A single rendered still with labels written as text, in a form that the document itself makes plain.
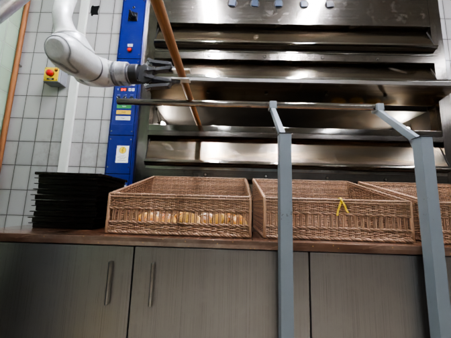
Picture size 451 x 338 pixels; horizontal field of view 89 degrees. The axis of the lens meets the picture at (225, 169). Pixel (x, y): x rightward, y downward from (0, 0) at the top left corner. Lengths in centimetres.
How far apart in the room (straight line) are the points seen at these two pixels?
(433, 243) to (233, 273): 65
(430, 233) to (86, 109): 179
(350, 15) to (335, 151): 94
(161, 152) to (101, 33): 92
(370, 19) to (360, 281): 164
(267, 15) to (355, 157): 109
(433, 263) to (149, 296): 92
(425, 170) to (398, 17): 134
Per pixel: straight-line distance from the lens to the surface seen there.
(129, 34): 184
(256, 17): 185
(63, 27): 100
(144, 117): 156
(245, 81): 141
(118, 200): 98
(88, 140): 167
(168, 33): 79
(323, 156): 151
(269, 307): 90
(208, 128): 145
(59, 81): 183
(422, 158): 102
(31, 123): 191
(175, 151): 144
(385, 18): 211
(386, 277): 101
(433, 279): 103
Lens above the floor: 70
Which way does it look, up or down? 9 degrees up
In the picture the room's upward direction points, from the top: 2 degrees clockwise
